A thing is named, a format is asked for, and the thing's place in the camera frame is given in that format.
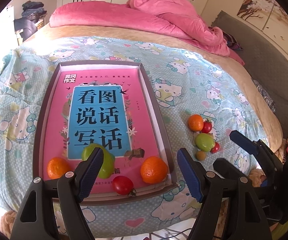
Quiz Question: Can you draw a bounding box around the red cherry tomato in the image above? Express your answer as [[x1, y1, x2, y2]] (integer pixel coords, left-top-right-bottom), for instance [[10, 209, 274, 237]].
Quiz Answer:
[[201, 119, 213, 133], [112, 176, 136, 196], [211, 142, 220, 154]]

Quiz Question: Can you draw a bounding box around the small brown-green fruit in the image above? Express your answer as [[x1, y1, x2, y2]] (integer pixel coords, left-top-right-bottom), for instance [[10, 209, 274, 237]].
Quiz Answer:
[[195, 151, 207, 161]]

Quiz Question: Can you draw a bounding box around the green apple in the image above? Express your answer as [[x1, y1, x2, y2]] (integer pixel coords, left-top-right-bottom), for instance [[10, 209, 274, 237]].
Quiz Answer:
[[81, 143, 115, 179], [194, 133, 216, 152]]

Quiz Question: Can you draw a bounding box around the orange mandarin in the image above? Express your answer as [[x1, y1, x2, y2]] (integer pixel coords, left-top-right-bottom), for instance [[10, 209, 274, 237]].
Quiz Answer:
[[47, 157, 72, 179], [187, 114, 204, 132], [140, 156, 168, 184]]

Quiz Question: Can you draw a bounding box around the hello kitty bed sheet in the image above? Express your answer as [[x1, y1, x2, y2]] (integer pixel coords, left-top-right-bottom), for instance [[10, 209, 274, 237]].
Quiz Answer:
[[0, 36, 268, 238]]

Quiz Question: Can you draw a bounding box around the grey headboard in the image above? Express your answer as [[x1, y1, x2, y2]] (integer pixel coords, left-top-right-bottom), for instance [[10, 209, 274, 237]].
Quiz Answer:
[[212, 11, 288, 137]]

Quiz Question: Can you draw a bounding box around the dark patterned pillow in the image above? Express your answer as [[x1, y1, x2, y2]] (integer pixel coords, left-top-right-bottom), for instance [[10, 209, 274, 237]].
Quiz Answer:
[[222, 31, 243, 51]]

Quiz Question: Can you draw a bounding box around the grey cardboard box tray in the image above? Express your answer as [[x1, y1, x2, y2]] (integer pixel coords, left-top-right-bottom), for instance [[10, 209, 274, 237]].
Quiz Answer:
[[33, 60, 178, 205]]

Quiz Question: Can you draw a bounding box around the pink book with blue title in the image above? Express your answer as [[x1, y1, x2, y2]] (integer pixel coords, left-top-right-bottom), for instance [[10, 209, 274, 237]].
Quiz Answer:
[[39, 69, 172, 197]]

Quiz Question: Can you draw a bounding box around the pink blanket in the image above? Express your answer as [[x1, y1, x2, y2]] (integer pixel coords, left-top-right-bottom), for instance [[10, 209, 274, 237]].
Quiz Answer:
[[49, 0, 245, 65]]

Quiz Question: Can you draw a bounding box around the pile of dark clothes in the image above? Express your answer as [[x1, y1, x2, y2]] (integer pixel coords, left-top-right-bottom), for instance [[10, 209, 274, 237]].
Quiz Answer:
[[14, 1, 47, 41]]

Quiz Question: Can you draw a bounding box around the tree painting on wall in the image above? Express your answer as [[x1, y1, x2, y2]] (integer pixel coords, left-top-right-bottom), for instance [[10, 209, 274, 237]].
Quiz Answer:
[[237, 0, 288, 54]]

